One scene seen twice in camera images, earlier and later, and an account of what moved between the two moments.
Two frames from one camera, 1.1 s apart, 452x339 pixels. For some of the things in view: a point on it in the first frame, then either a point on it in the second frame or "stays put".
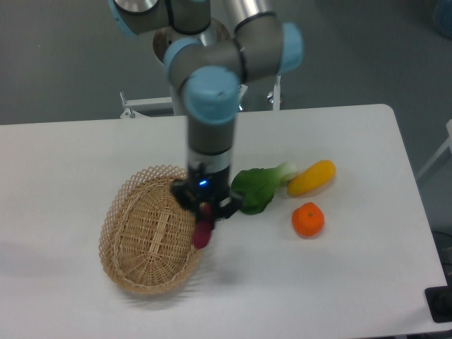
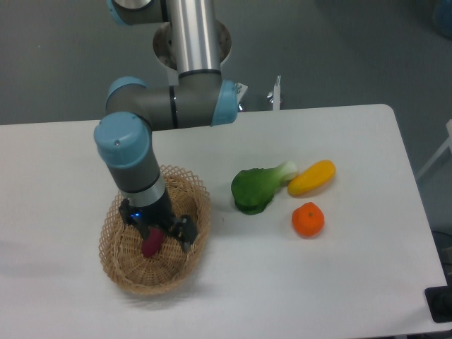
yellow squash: (313, 178) stays put
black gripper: (209, 184) to (159, 215)
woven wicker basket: (145, 236) stays put
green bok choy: (257, 186) stays put
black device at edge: (439, 299) stays put
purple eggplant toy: (203, 228) to (150, 245)
